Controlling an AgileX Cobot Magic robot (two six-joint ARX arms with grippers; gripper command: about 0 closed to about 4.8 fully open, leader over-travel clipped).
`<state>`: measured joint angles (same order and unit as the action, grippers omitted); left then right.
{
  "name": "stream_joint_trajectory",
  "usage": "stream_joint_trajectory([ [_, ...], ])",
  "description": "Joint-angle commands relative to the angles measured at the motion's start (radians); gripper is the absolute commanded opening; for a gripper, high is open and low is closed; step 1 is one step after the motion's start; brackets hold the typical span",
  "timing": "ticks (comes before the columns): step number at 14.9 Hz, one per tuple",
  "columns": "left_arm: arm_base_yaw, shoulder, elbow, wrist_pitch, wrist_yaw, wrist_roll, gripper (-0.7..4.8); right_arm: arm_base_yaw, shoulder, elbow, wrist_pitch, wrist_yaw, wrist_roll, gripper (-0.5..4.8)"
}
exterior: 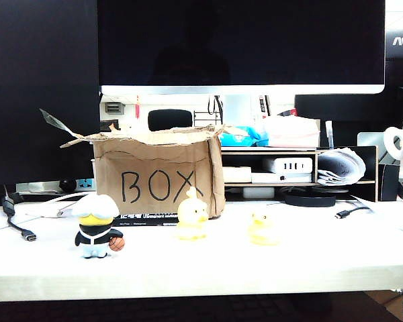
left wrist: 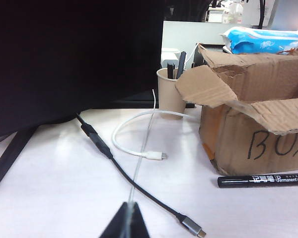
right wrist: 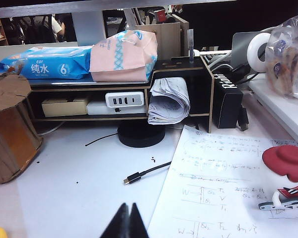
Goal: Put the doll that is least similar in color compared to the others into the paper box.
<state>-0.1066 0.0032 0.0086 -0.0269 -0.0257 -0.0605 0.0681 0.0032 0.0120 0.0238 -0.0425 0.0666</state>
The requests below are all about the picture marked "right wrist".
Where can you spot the black round monitor base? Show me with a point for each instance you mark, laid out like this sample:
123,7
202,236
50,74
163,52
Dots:
141,138

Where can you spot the red book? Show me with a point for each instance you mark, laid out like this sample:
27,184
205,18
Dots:
160,16

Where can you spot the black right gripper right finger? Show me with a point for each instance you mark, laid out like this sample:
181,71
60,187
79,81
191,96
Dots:
137,228

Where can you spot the clear plastic snack bag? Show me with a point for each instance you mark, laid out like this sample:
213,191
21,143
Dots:
288,62

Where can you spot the white flat slab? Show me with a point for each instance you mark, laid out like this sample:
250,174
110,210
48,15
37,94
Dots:
275,99

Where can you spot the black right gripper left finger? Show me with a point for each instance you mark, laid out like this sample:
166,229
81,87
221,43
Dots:
118,228

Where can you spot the white USB charging hub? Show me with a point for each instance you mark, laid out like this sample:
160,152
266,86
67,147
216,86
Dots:
124,100

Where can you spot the pink tissue pack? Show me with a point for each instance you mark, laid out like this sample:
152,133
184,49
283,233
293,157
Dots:
119,67

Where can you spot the rolled printed paper sheets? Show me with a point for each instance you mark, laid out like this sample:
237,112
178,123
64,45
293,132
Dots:
169,104

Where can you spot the black box with white lettering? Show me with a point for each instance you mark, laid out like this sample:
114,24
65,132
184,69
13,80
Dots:
226,106

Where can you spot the cardboard box marked BOX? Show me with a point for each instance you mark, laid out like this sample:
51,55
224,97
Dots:
10,129

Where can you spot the red white grey toy figure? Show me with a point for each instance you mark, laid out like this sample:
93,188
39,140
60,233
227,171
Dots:
288,196

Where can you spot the black AOC monitor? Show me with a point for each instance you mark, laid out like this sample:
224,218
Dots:
226,19

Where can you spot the light wooden organizer box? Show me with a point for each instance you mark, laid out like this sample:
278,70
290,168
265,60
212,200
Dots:
169,39

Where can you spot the black power strip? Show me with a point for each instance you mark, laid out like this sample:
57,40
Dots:
213,58

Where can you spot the clear standing pen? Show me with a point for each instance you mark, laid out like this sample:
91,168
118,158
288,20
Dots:
190,44

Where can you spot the white flat Apple box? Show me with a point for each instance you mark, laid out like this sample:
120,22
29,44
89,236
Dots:
99,109

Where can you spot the black HDMI plug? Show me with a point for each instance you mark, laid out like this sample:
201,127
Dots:
243,121

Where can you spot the handwritten white paper sheet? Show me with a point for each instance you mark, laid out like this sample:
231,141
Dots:
213,186

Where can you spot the black wooden desk shelf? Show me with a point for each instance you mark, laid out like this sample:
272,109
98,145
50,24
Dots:
89,87

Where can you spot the person with black backpack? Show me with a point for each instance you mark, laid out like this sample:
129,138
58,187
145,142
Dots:
39,29

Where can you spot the beige flat box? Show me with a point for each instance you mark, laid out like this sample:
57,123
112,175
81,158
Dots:
64,107

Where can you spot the red hat-shaped toy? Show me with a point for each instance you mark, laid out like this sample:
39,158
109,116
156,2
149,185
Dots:
285,161

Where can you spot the blue wet wipes pack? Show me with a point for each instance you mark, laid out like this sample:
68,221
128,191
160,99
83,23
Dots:
47,64

